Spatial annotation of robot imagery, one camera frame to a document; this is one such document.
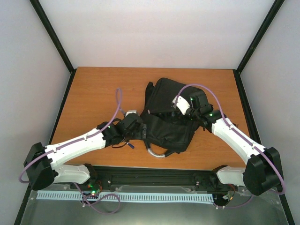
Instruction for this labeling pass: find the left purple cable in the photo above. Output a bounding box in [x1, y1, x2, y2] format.
[18, 88, 121, 214]

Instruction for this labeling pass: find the black frame post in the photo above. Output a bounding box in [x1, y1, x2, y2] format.
[235, 0, 285, 75]
[29, 0, 76, 77]

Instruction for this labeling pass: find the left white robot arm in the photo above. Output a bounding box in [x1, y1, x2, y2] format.
[23, 113, 147, 191]

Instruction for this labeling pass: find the black student bag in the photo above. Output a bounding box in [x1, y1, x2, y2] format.
[141, 78, 213, 158]

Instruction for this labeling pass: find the right black frame post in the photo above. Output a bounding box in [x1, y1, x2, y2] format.
[235, 0, 285, 75]

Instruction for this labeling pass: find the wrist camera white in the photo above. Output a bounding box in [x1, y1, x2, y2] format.
[172, 96, 191, 115]
[125, 110, 137, 117]

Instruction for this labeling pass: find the light blue cable duct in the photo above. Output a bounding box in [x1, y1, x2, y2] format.
[36, 190, 214, 204]

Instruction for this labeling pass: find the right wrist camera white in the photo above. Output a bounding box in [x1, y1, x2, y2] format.
[172, 96, 191, 115]

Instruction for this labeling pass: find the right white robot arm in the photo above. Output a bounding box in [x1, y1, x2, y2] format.
[172, 92, 286, 196]

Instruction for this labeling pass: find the purple cable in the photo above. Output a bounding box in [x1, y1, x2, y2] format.
[174, 83, 287, 210]
[18, 88, 121, 214]

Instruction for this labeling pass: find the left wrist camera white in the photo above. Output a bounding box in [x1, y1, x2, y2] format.
[125, 110, 137, 117]

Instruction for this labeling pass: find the blue cap pen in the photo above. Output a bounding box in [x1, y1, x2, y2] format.
[127, 142, 135, 149]

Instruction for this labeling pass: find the left black frame post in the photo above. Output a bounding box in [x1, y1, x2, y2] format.
[29, 0, 76, 77]

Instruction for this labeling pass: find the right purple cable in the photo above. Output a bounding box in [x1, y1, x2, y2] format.
[174, 83, 287, 210]

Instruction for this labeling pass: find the black aluminium rail base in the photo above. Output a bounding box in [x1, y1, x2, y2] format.
[30, 164, 282, 195]

